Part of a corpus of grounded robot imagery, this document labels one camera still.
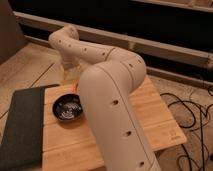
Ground beige cylindrical gripper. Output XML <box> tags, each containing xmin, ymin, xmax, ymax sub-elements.
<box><xmin>62</xmin><ymin>64</ymin><xmax>82</xmax><ymax>84</ymax></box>

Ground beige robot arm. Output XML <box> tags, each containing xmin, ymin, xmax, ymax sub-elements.
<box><xmin>49</xmin><ymin>25</ymin><xmax>161</xmax><ymax>171</ymax></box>

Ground wooden cutting board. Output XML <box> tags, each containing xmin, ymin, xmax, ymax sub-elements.
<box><xmin>42</xmin><ymin>77</ymin><xmax>187</xmax><ymax>171</ymax></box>

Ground dark grey mat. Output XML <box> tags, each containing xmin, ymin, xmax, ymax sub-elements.
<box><xmin>0</xmin><ymin>84</ymin><xmax>56</xmax><ymax>171</ymax></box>

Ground black frying pan red handle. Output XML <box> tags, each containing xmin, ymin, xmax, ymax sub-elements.
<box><xmin>52</xmin><ymin>84</ymin><xmax>83</xmax><ymax>122</ymax></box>

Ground wooden shelf rail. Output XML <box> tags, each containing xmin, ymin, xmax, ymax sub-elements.
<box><xmin>15</xmin><ymin>12</ymin><xmax>213</xmax><ymax>69</ymax></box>

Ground black cables on floor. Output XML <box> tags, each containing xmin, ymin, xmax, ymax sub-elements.
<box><xmin>160</xmin><ymin>49</ymin><xmax>213</xmax><ymax>171</ymax></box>

